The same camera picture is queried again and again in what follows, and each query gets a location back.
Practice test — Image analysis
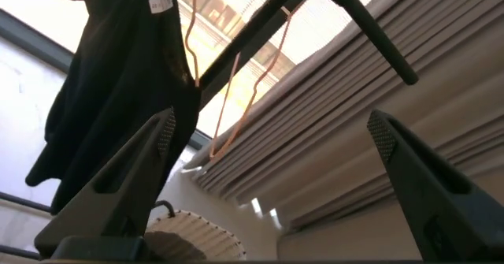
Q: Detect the black garment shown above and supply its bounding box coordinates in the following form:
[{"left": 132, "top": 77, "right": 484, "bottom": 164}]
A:
[{"left": 25, "top": 0, "right": 202, "bottom": 217}]

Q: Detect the white laundry basket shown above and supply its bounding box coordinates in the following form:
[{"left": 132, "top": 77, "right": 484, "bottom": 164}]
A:
[{"left": 143, "top": 199, "right": 248, "bottom": 262}]

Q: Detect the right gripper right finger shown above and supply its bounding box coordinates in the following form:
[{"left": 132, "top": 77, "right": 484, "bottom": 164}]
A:
[{"left": 366, "top": 108, "right": 504, "bottom": 262}]

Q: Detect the window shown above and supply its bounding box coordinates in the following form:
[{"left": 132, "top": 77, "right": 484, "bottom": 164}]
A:
[{"left": 0, "top": 0, "right": 395, "bottom": 151}]

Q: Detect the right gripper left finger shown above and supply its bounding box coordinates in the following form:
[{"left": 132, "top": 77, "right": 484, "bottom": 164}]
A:
[{"left": 34, "top": 107, "right": 177, "bottom": 262}]

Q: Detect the black clothes rack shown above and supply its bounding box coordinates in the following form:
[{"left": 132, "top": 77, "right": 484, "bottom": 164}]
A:
[{"left": 0, "top": 0, "right": 420, "bottom": 262}]

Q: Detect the pink clothes hanger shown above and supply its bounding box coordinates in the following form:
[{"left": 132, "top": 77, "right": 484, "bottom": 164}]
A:
[
  {"left": 183, "top": 0, "right": 201, "bottom": 88},
  {"left": 208, "top": 6, "right": 295, "bottom": 162}
]

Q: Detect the beige curtain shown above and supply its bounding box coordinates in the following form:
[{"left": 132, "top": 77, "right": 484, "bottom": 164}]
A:
[{"left": 183, "top": 0, "right": 504, "bottom": 233}]

